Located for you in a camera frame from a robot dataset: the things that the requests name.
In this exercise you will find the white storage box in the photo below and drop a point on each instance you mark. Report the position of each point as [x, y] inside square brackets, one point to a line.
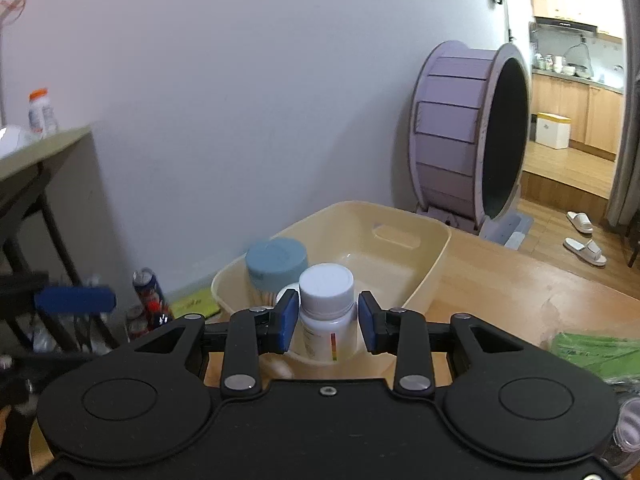
[552, 130]

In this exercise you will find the side table with black legs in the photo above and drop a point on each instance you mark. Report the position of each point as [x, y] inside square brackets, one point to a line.
[45, 146]

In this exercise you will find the wooden kitchen base cabinets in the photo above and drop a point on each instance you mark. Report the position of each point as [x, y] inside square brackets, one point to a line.
[590, 110]

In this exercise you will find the red blue drink can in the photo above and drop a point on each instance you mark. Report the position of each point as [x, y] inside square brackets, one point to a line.
[147, 285]

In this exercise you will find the cream plastic basket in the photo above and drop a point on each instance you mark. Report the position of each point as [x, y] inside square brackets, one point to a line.
[390, 270]

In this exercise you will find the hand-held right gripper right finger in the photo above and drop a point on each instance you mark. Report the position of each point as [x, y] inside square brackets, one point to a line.
[370, 322]

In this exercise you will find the purple cat exercise wheel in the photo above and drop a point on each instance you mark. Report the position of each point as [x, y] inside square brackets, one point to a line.
[450, 120]

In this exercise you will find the wooden desktop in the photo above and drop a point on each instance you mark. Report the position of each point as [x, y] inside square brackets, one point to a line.
[500, 300]

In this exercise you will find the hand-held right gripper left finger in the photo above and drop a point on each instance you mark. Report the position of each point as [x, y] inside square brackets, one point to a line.
[286, 322]

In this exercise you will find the yellow green flat packet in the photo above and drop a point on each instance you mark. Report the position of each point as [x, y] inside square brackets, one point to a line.
[195, 302]

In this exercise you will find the dishes on kitchen counter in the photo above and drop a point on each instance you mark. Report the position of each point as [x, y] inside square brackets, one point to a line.
[562, 62]

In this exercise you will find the green bag in clear plastic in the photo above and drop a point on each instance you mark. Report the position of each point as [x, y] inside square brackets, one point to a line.
[590, 352]

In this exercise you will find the white bottle with colour stripe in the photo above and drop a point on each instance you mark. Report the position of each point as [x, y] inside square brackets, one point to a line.
[325, 310]

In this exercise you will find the clear toothpick jar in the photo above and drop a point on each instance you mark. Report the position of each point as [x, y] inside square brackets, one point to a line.
[275, 260]

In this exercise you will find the orange capped bottle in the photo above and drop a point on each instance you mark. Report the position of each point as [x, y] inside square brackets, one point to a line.
[42, 115]

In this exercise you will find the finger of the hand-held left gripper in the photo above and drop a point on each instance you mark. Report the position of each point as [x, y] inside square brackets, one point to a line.
[75, 299]

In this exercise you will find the grey curtain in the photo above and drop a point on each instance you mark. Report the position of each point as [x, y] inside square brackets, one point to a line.
[625, 135]

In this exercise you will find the range hood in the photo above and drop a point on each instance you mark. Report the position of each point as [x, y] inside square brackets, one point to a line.
[565, 24]

